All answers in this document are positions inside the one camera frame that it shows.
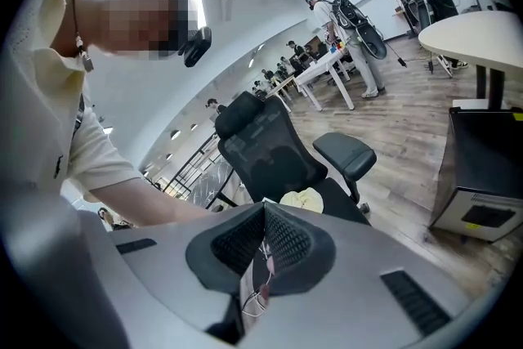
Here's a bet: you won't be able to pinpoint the black marble round table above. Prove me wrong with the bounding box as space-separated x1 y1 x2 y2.
186 156 243 213

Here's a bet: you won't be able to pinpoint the wooden desk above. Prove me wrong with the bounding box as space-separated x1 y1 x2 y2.
267 75 298 114

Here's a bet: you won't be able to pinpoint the black metal railing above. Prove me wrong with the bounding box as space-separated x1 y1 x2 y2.
163 132 230 201

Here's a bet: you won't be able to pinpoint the black head camera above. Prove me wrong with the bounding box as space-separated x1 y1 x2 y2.
178 26 213 69

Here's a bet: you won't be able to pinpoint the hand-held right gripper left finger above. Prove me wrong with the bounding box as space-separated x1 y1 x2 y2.
79 202 266 349

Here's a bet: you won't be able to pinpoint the person's white shirt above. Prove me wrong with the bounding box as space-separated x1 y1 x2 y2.
0 0 144 217

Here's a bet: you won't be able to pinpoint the black mesh office chair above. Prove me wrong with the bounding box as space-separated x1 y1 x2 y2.
215 91 378 226

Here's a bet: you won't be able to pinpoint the yellow clothes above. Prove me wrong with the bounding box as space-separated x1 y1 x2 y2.
279 187 324 213

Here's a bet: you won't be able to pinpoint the grey clip microphone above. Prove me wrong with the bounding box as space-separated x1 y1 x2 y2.
75 34 96 74

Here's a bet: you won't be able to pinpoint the person's head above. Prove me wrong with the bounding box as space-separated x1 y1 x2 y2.
100 0 191 60

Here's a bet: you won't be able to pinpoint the beige round table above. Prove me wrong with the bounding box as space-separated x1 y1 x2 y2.
418 11 523 111

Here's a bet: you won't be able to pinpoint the white rectangular table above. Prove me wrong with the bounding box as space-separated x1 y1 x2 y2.
293 48 357 112

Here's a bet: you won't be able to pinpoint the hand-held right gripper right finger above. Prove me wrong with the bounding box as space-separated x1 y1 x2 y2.
244 202 471 349

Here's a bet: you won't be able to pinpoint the person's left forearm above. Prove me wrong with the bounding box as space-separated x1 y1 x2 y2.
87 174 214 229

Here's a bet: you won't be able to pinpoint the long ceiling light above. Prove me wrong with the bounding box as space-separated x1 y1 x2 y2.
184 0 208 29

